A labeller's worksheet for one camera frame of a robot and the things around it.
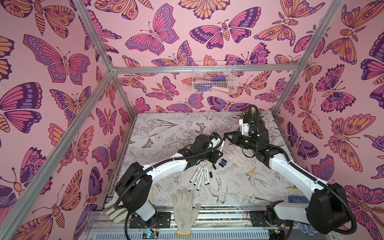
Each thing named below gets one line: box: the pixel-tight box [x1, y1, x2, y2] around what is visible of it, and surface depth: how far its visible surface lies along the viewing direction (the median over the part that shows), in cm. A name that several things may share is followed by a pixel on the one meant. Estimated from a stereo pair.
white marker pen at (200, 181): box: [197, 169, 204, 191], surface depth 87 cm
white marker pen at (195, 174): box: [189, 164, 202, 183], surface depth 90 cm
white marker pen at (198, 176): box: [193, 166, 204, 186], surface depth 89 cm
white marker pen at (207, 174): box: [205, 163, 210, 185], surface depth 89 cm
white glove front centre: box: [171, 188, 202, 237], surface depth 78 cm
